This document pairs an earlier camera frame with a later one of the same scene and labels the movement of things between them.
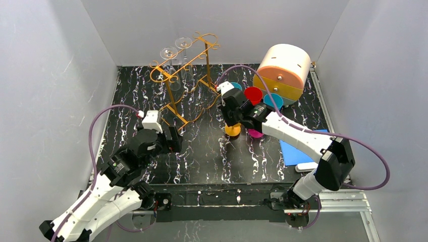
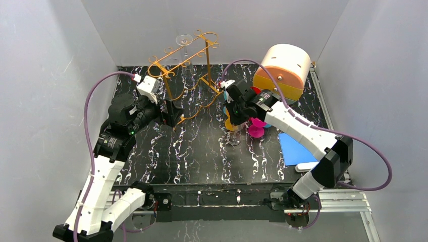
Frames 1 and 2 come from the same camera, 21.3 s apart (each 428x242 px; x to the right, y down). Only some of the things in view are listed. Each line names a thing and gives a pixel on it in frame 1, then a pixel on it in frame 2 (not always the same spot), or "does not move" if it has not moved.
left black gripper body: x=172 y=140 to x=163 y=109
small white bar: x=306 y=167 does not move
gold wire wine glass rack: x=188 y=74 does not move
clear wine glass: x=168 y=53 to x=234 y=138
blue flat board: x=291 y=156 does not move
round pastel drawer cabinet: x=285 y=68 does not move
